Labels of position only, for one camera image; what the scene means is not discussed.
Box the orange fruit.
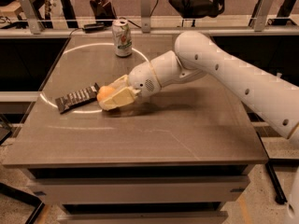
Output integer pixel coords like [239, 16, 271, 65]
[97, 86, 115, 102]

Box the dark rxbar chocolate wrapper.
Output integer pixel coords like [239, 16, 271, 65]
[55, 83, 99, 114]

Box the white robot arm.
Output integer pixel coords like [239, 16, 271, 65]
[97, 31, 299, 147]

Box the upper grey drawer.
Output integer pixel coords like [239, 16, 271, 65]
[28, 175, 249, 204]

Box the right metal rail bracket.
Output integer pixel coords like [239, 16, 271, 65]
[252, 0, 274, 32]

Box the black power adapter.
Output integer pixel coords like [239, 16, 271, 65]
[83, 22, 105, 34]

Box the white green soda can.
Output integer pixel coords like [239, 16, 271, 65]
[112, 19, 132, 57]

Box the metal rail bracket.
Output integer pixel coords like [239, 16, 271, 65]
[18, 0, 44, 35]
[252, 0, 274, 32]
[140, 0, 150, 33]

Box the lower grey drawer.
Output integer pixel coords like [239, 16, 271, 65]
[57, 211, 228, 224]

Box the middle metal rail bracket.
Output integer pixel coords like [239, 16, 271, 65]
[140, 0, 150, 33]

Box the dark bag on floor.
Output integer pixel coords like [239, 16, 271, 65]
[90, 0, 116, 26]

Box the black office chair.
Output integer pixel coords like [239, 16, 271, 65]
[168, 0, 225, 22]

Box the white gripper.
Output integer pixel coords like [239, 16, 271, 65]
[98, 62, 161, 111]

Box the grey drawer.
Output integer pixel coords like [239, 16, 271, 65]
[28, 175, 249, 204]
[57, 211, 228, 224]

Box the left metal rail bracket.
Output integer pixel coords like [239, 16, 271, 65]
[18, 0, 44, 35]

